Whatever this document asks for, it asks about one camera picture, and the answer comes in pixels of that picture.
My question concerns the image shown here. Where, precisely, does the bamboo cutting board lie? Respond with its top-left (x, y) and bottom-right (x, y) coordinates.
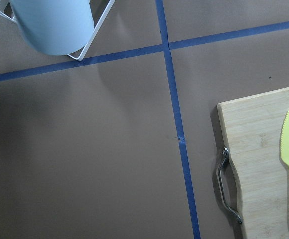
top-left (217, 87), bottom-right (289, 239)

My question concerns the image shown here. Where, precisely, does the light blue cup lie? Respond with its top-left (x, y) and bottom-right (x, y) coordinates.
top-left (9, 0), bottom-right (95, 56)

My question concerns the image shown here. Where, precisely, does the metal cutting board handle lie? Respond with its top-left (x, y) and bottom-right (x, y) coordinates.
top-left (216, 146), bottom-right (243, 224)

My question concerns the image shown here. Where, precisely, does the white wire cup rack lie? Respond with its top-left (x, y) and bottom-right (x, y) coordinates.
top-left (0, 0), bottom-right (116, 61)

